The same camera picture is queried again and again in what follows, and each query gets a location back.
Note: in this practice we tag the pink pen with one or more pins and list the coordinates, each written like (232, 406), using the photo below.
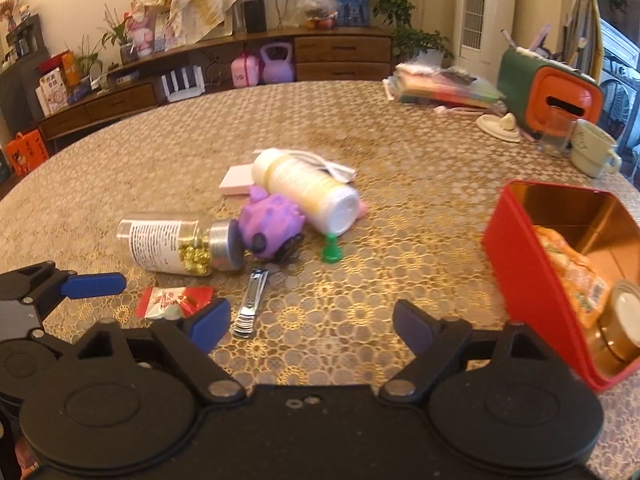
(541, 40)

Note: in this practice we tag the tall green houseplant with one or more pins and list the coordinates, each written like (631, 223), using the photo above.
(400, 5)

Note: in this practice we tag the white cup lid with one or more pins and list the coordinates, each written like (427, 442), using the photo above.
(495, 127)

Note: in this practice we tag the white standing air conditioner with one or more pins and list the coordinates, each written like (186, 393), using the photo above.
(480, 10)

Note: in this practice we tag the pink doll bouquet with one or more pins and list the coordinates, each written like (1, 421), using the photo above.
(142, 30)

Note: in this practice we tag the white plastic bottle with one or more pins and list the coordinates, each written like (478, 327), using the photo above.
(300, 185)

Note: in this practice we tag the orange snack packet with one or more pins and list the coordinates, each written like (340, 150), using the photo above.
(570, 270)

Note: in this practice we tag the clear jar of gold candies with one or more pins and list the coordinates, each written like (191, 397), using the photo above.
(150, 242)

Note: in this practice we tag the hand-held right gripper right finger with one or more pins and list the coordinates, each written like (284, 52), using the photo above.
(412, 325)

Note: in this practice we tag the red candy packet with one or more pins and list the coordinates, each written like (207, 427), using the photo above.
(165, 302)

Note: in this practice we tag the potted orchid plant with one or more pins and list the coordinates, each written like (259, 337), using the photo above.
(127, 52)

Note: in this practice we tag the small green potted plant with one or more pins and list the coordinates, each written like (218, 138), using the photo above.
(92, 62)

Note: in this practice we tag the beige curtain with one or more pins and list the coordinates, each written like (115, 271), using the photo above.
(592, 10)

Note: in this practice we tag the white router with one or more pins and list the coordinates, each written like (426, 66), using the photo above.
(180, 85)

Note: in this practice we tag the purple squishy toy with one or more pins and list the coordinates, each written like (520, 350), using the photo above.
(270, 220)

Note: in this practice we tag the round gold tin can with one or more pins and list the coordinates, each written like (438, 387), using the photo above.
(625, 320)

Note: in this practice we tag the white marker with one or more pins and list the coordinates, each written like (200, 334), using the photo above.
(509, 41)

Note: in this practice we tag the black speaker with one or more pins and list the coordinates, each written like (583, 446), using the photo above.
(255, 15)

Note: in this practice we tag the white washing machine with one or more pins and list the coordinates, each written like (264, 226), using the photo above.
(620, 95)

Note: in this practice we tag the pink carry case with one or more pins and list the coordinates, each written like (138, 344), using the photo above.
(245, 72)

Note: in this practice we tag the dark wooden shelf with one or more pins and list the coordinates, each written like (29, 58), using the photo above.
(15, 95)

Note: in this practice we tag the pale green mug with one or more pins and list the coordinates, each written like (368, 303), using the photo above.
(590, 152)

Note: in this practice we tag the white patterned gift box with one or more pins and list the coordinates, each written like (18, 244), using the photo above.
(52, 92)

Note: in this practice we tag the orange paper bag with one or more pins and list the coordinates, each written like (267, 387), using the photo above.
(27, 152)

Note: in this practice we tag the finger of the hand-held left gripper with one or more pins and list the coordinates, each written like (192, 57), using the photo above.
(95, 285)

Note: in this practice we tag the wooden media cabinet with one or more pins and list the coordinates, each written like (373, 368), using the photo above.
(340, 50)

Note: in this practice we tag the blue picture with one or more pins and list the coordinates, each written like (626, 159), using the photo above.
(355, 7)

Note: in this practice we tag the orange red gift bag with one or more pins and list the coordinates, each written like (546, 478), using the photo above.
(70, 67)

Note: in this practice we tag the clear drinking glass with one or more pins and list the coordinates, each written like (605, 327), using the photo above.
(555, 135)

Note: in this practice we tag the orange and green tissue box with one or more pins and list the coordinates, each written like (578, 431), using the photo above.
(515, 85)

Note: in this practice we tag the purple kettlebell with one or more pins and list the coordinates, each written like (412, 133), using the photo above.
(277, 67)

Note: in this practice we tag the plastic bag of fruit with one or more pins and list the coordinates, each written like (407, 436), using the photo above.
(317, 10)

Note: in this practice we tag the small pink plastic toy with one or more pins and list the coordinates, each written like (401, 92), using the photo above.
(362, 208)

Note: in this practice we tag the pink plastic spoon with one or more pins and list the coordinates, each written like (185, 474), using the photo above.
(450, 109)

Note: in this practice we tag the red tin box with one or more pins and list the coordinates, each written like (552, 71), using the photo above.
(520, 260)

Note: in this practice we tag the small pink box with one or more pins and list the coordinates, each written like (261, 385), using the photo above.
(235, 180)

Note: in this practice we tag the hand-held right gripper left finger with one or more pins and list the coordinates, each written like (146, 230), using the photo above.
(212, 322)

